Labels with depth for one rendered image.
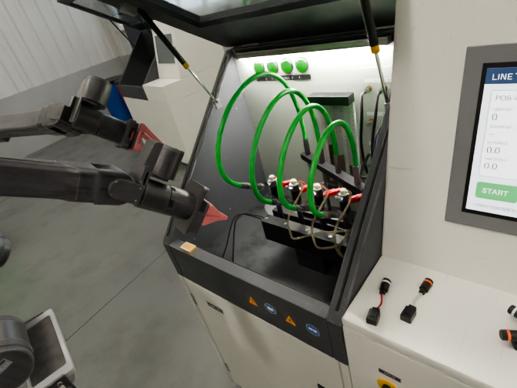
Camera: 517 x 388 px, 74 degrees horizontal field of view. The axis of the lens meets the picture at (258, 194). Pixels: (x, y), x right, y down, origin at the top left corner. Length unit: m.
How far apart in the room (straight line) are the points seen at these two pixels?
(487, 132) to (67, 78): 7.50
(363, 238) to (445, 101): 0.33
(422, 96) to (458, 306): 0.44
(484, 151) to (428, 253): 0.26
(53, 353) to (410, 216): 0.88
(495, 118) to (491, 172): 0.10
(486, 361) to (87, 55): 7.94
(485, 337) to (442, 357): 0.09
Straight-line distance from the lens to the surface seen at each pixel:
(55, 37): 7.89
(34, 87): 7.58
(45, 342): 1.02
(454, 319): 0.83
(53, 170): 0.59
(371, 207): 0.84
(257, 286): 0.96
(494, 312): 0.86
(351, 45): 1.05
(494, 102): 0.77
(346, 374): 1.02
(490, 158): 0.79
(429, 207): 0.85
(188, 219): 0.69
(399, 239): 0.91
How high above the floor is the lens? 1.63
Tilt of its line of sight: 31 degrees down
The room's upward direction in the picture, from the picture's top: 16 degrees counter-clockwise
